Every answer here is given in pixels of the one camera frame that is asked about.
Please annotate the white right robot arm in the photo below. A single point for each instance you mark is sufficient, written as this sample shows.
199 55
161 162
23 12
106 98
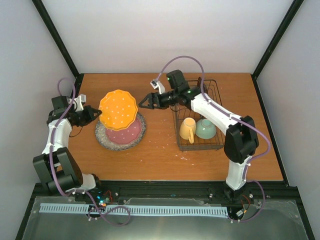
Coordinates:
241 140

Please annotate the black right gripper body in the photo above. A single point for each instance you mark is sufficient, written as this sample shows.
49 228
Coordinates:
162 104

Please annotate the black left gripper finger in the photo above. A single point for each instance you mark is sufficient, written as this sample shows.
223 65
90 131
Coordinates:
93 117
93 110

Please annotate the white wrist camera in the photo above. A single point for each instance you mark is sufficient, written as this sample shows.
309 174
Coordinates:
79 102
157 85

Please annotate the black aluminium frame rail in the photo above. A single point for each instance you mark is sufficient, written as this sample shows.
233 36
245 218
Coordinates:
214 192

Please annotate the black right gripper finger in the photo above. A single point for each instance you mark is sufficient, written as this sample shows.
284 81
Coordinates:
148 99
150 106

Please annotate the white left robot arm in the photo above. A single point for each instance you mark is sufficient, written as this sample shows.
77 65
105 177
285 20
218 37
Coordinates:
56 164

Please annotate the yellow mug white inside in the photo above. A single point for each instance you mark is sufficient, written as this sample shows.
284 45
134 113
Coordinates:
187 129

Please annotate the light blue slotted cable duct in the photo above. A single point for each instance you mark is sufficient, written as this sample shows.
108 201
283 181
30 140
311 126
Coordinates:
136 210

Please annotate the speckled grey large plate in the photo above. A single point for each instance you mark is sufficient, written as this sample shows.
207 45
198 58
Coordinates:
100 134

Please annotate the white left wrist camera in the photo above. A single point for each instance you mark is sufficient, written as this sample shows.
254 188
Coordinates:
79 102

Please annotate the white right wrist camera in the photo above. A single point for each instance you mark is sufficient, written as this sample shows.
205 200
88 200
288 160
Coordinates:
157 85

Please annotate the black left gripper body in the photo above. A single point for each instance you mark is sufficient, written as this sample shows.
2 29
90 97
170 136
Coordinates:
81 119

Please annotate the pink white dotted plate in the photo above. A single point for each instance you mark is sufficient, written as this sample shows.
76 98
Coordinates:
125 136

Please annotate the brown rimmed beige plate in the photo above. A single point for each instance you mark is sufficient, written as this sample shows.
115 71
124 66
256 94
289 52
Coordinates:
201 84

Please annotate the orange white dotted plate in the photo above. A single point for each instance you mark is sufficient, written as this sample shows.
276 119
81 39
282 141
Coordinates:
119 110

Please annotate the light green ceramic bowl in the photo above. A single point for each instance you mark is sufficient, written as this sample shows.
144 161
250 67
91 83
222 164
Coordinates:
205 129

